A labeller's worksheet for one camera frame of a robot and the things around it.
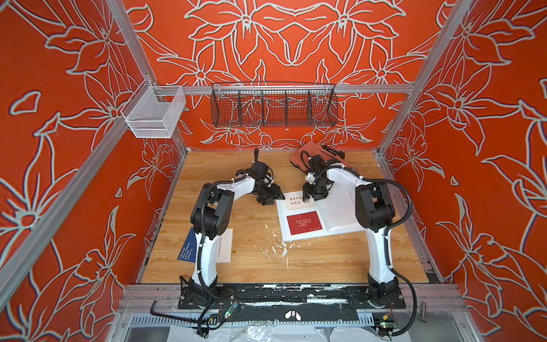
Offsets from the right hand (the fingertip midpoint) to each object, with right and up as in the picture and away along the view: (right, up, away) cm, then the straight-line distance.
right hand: (308, 195), depth 98 cm
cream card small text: (-37, -19, -12) cm, 43 cm away
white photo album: (+11, -8, -6) cm, 15 cm away
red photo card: (-3, -11, -8) cm, 14 cm away
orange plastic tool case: (+7, +24, +17) cm, 30 cm away
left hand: (-13, -1, -2) cm, 13 cm away
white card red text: (-6, -3, -1) cm, 7 cm away
